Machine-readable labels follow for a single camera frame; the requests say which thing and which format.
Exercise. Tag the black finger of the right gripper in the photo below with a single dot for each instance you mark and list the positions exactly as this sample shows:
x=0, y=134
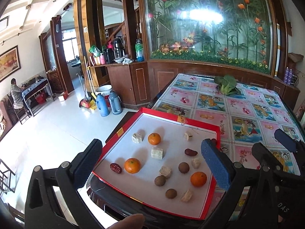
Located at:
x=296, y=147

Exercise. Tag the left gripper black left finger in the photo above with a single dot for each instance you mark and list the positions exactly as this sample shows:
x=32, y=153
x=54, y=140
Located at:
x=42, y=209

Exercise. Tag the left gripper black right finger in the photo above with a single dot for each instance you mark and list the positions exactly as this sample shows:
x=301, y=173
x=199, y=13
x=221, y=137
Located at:
x=232, y=177

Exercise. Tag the pale sugarcane piece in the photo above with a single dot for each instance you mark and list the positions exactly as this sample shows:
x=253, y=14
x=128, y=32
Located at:
x=196, y=162

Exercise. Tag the white sugarcane piece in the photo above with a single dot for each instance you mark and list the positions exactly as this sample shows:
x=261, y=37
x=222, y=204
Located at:
x=187, y=196

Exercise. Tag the brown longan fruit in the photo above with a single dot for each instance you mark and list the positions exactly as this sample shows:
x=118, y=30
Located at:
x=184, y=167

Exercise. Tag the orange mandarin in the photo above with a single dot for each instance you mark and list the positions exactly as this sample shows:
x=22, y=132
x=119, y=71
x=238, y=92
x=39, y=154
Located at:
x=198, y=179
x=132, y=165
x=154, y=139

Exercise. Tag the small sugarcane chunk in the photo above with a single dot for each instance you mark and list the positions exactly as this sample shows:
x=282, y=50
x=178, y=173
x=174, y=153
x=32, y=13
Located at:
x=188, y=135

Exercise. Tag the left hand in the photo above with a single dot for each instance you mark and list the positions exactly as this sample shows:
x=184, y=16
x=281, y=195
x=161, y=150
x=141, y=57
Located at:
x=135, y=221

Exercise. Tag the fruit-pattern pink tablecloth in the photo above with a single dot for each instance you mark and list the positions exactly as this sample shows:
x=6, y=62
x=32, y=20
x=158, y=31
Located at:
x=245, y=119

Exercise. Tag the purple bottles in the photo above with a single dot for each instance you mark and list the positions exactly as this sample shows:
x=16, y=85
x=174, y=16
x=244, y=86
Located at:
x=288, y=76

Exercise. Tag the brown longan on tray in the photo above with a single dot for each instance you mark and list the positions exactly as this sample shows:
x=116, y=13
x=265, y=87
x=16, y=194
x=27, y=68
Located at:
x=160, y=180

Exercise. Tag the red-bordered white tray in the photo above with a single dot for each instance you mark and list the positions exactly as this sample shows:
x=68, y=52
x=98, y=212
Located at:
x=140, y=187

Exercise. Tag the sugarcane chunk under gripper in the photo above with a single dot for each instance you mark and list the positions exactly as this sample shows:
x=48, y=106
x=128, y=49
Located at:
x=157, y=153

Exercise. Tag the green bok choy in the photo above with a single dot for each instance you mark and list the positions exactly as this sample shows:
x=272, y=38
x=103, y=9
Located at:
x=227, y=85

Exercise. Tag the dark red jujube date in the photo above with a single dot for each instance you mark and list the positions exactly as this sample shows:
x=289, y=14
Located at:
x=116, y=168

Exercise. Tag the large sugarcane chunk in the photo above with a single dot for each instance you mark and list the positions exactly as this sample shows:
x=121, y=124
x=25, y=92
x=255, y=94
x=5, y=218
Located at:
x=137, y=138

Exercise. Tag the red dustpan with broom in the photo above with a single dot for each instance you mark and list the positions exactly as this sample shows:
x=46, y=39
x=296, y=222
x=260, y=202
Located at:
x=89, y=100

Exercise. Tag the blue thermos flask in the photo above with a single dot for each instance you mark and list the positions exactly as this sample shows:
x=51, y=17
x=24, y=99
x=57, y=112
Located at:
x=102, y=105

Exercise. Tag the person in dark coat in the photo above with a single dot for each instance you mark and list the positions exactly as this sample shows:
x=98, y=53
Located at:
x=16, y=93

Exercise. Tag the flower bamboo glass panel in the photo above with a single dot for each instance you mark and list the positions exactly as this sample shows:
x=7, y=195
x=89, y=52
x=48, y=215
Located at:
x=230, y=32

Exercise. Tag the grey-blue thermos flask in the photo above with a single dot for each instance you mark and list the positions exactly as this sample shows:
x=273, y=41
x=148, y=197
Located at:
x=114, y=101

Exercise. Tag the white basin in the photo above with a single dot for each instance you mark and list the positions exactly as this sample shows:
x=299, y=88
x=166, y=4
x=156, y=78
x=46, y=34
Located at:
x=104, y=90

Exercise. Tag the green plastic bottle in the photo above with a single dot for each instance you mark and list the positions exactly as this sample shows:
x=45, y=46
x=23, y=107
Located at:
x=139, y=50

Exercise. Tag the black thermos jug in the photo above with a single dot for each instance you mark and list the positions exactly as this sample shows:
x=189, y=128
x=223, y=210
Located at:
x=119, y=50

